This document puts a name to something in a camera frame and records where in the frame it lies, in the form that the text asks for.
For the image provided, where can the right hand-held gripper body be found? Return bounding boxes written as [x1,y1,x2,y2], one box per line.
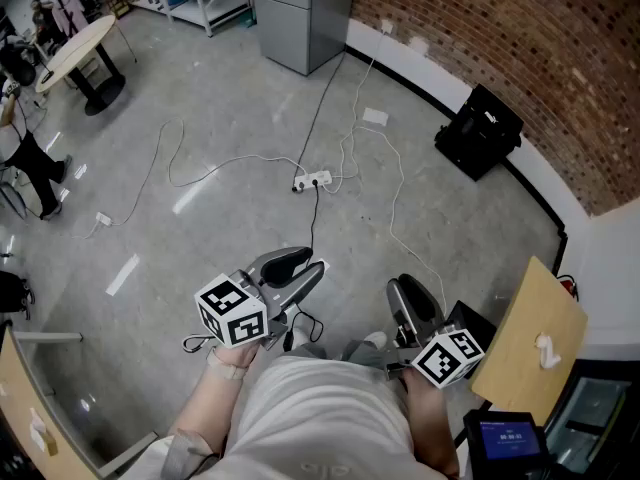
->
[385,320,486,391]

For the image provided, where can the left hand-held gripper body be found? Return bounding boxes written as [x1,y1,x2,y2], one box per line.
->
[194,269,291,352]

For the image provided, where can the person's left forearm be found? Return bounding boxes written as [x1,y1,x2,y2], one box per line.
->
[168,342,262,450]

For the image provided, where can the person's right forearm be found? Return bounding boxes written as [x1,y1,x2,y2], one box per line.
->
[401,367,462,480]

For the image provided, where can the white crumpled object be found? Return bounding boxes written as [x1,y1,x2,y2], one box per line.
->
[26,406,50,453]
[533,333,565,370]

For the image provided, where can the black box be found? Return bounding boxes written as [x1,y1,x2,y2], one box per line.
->
[443,299,498,365]

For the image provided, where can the person's grey trousers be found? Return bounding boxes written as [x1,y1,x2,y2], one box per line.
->
[288,338,387,370]

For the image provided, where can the white power strip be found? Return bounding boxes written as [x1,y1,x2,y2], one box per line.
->
[292,168,334,193]

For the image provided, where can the black tablet with blue screen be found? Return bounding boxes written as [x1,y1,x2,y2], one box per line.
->
[463,409,550,478]

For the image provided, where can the person's white shirt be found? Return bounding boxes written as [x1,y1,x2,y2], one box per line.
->
[148,353,417,480]

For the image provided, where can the red fire extinguisher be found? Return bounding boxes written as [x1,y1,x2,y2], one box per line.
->
[556,273,581,303]

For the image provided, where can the black glass display cabinet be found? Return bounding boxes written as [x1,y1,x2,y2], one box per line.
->
[543,359,640,480]

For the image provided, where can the white paper sheet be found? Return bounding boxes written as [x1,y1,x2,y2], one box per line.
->
[361,106,391,127]

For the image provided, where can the black equipment case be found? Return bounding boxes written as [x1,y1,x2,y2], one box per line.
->
[433,83,525,183]

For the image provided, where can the black bag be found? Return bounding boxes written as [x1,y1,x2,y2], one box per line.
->
[0,269,36,320]

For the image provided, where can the grey metal refrigerator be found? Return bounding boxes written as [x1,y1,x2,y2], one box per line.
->
[250,0,358,77]

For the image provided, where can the grey chair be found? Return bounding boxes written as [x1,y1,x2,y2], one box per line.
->
[0,163,30,220]

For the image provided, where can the round beige table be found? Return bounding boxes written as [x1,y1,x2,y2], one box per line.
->
[34,14,127,117]

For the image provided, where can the dark coat rack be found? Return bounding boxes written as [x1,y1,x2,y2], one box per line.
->
[41,0,82,37]

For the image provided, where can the black gripper power cable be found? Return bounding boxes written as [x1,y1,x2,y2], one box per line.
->
[308,182,322,255]

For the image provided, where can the pale wrist strap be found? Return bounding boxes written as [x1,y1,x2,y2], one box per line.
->
[206,348,252,382]

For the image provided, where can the thin white floor cable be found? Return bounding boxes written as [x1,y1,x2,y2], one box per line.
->
[343,126,448,315]

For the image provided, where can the long white cable with adapter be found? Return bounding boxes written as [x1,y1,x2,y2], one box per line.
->
[68,116,297,240]

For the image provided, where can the black refrigerator power cable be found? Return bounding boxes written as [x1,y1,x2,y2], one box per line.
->
[297,51,347,172]

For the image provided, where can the white wall outlet cable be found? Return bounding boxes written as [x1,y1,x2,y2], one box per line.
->
[337,28,387,195]

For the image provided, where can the wooden desk with metal frame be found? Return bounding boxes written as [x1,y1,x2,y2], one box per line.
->
[0,324,162,480]

